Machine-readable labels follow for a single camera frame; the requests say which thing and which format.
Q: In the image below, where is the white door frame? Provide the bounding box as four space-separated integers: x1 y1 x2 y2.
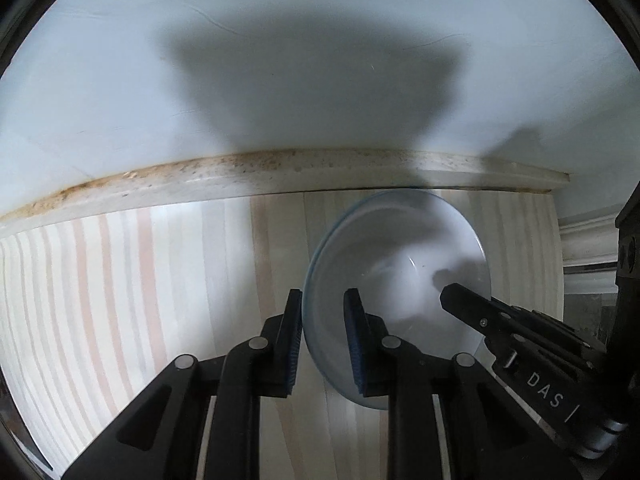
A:
556 210 622 297

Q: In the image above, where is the striped tablecloth with cat print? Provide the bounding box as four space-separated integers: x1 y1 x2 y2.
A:
0 187 566 480

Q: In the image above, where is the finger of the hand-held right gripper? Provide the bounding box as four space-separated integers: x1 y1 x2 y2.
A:
439 282 531 361

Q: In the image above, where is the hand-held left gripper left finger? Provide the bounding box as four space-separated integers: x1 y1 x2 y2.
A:
60 288 305 480

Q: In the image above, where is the plain white bowl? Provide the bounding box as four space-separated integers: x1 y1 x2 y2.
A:
301 189 492 411

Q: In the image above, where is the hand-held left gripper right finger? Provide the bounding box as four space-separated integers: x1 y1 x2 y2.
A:
342 287 586 480

